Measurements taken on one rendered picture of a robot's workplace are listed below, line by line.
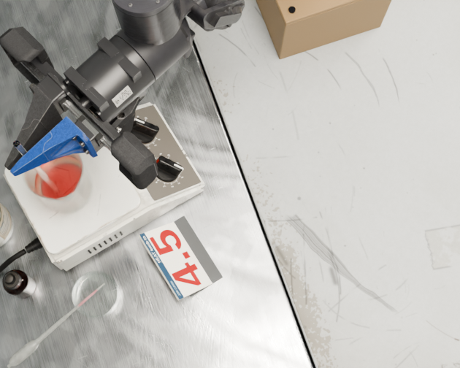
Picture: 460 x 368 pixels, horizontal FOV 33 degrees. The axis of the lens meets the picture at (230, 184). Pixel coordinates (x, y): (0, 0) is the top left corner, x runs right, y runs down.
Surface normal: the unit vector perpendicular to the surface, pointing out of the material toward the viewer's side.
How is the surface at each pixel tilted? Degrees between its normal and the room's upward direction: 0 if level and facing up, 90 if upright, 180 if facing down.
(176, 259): 40
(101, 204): 0
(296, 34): 90
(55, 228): 0
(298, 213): 0
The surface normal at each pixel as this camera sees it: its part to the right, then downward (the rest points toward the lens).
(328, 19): 0.33, 0.91
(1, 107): 0.01, -0.25
